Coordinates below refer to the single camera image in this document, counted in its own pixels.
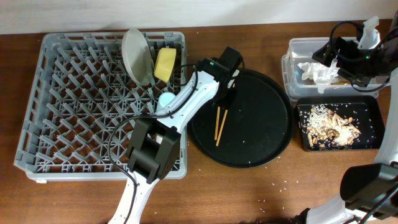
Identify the grey plastic dishwasher rack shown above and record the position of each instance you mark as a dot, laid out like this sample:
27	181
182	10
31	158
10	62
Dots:
78	120

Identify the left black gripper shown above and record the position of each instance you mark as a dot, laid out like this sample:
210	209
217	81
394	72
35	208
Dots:
228	98

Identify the black rectangular waste tray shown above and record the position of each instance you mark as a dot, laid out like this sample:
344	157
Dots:
363	109

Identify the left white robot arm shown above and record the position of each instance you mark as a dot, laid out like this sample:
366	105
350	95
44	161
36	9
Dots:
154	145

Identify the round black serving tray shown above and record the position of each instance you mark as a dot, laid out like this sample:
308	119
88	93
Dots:
258	127

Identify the clear plastic waste bin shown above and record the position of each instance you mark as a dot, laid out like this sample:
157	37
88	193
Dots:
300	51

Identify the yellow bowl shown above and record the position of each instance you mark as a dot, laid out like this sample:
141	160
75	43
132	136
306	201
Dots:
165	64

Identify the white paper napkin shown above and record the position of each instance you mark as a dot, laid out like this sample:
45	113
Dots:
318	75

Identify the wooden chopstick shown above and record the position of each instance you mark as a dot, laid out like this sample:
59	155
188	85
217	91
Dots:
220	129
217	123

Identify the light blue plastic cup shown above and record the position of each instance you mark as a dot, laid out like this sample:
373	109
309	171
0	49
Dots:
164	100

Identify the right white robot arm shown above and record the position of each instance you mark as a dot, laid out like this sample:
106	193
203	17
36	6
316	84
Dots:
370	191

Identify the white ceramic plate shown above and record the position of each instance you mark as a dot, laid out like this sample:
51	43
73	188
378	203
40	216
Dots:
137	58

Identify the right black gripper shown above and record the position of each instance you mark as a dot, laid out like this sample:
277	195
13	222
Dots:
349	48

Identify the golden brown food scraps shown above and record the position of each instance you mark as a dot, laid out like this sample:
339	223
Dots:
324	129

